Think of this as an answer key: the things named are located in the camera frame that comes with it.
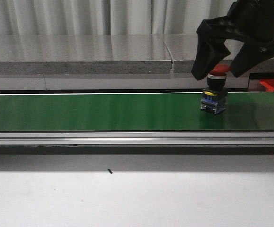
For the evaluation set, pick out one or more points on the aluminium conveyor frame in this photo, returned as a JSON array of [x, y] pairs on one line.
[[202, 138]]

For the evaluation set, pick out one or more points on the white pleated curtain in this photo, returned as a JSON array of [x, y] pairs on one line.
[[106, 17]]

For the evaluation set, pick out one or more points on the grey stone counter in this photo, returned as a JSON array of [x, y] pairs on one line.
[[98, 62]]

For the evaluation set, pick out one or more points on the green conveyor belt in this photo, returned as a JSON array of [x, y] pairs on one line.
[[134, 112]]

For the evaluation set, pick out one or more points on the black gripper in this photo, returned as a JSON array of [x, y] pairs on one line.
[[246, 21]]

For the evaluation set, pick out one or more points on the red mushroom push button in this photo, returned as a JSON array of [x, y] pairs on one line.
[[214, 97]]

